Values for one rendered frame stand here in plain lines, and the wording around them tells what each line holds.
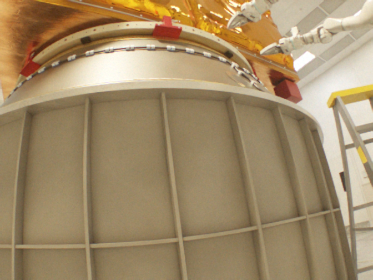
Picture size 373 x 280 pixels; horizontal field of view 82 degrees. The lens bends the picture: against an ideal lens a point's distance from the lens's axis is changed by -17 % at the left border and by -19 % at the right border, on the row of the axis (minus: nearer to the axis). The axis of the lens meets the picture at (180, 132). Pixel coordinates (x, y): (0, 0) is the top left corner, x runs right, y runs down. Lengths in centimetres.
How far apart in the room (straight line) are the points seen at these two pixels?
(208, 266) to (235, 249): 7
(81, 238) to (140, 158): 23
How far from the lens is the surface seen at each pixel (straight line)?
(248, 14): 117
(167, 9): 140
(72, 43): 128
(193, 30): 127
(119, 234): 58
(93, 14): 125
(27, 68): 145
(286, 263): 72
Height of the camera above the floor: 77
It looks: 25 degrees up
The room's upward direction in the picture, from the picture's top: 8 degrees counter-clockwise
